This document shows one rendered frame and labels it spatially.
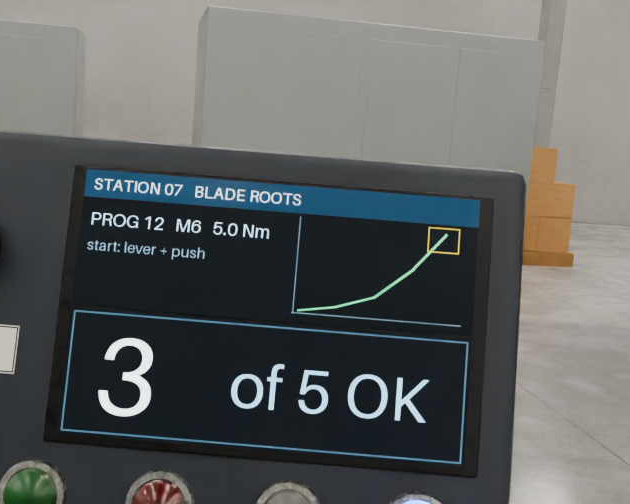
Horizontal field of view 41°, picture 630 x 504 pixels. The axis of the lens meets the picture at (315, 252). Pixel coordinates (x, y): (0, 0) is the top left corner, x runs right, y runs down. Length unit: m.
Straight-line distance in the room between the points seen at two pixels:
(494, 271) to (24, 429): 0.20
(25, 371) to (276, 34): 5.94
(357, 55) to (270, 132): 0.86
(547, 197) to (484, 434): 8.80
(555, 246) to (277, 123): 4.06
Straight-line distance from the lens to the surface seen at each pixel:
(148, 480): 0.34
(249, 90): 6.20
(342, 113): 6.31
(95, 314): 0.35
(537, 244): 9.18
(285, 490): 0.34
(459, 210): 0.34
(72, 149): 0.36
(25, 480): 0.35
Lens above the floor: 1.27
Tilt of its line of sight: 9 degrees down
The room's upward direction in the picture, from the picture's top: 4 degrees clockwise
